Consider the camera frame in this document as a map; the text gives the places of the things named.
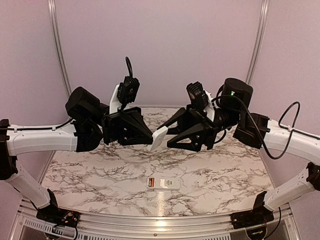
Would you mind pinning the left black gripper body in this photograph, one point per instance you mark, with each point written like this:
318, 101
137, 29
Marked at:
110, 126

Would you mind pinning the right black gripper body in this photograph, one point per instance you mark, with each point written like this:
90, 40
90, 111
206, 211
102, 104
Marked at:
200, 117

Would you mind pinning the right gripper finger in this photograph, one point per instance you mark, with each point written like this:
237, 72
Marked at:
179, 121
191, 139

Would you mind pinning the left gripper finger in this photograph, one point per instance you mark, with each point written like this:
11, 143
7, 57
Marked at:
135, 121
131, 139

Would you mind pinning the white remote control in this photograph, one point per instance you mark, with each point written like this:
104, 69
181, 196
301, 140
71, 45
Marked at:
165, 183

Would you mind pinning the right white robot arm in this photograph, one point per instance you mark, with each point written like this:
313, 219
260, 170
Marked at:
259, 131

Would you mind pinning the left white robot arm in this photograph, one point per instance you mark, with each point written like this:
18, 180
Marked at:
91, 122

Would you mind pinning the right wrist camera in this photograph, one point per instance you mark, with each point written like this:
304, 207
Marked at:
201, 100

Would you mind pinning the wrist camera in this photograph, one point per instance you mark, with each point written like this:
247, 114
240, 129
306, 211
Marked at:
124, 94
201, 100

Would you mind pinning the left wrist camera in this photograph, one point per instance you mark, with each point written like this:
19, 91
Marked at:
124, 94

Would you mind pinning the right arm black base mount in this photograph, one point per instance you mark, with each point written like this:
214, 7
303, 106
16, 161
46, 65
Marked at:
249, 218

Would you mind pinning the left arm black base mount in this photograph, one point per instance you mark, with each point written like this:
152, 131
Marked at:
59, 217

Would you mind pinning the right aluminium corner post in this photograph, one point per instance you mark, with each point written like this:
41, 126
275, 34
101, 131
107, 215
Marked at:
260, 34

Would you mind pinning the aluminium corner post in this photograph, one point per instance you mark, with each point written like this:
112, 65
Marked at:
260, 34
58, 47

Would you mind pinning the left aluminium corner post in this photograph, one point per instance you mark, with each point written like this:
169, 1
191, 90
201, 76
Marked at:
58, 47

